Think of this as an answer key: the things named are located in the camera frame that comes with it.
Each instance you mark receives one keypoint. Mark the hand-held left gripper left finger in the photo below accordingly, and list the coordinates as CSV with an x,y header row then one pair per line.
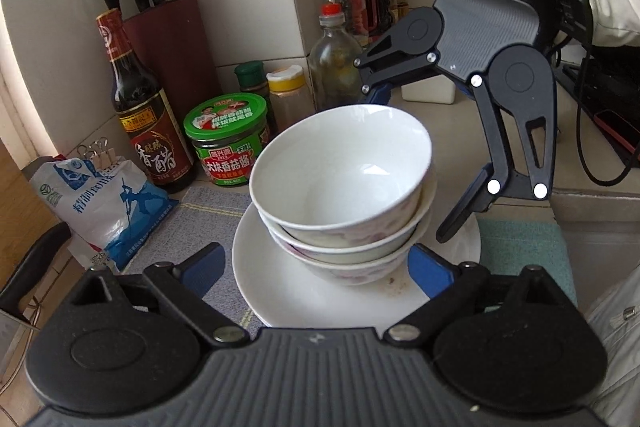
x,y
205,264

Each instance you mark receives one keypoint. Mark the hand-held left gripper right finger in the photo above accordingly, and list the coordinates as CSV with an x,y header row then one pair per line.
x,y
430,272

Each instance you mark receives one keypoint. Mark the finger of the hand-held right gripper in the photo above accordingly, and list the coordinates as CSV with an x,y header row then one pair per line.
x,y
465,212
377,96

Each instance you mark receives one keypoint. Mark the white floral bowl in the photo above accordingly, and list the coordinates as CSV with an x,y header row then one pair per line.
x,y
340,167
360,274
350,252

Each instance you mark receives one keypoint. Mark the white floral plate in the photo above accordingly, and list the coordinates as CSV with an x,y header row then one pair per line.
x,y
280,287

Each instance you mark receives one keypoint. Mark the grey teal checked cloth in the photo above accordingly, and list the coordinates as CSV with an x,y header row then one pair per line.
x,y
210,217

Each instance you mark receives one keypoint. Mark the clear glass bottle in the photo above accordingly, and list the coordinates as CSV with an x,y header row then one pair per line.
x,y
332,62

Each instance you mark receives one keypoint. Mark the yellow lid spice jar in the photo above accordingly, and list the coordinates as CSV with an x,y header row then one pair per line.
x,y
290,97

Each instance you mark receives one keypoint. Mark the white blue salt bag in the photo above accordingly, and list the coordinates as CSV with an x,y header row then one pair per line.
x,y
100,212

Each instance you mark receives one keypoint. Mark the green lid sauce jar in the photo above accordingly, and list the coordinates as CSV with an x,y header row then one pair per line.
x,y
227,142

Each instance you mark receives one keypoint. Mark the green lid spice jar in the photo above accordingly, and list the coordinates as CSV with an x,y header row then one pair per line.
x,y
250,79

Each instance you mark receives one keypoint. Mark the black appliance with red trim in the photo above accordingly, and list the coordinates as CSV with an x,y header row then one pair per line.
x,y
610,92

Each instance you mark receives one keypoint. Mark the dark vinegar bottle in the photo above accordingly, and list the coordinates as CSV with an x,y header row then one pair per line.
x,y
145,127

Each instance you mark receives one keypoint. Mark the metal binder clip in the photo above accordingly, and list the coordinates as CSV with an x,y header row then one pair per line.
x,y
107,149
90,154

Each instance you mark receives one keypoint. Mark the person's light grey jacket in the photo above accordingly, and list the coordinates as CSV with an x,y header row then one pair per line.
x,y
615,357

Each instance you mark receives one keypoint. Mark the wooden cutting board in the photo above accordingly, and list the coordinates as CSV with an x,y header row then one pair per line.
x,y
12,187

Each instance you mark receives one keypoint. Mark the dark red knife block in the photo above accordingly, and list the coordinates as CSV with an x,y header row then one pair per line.
x,y
170,57

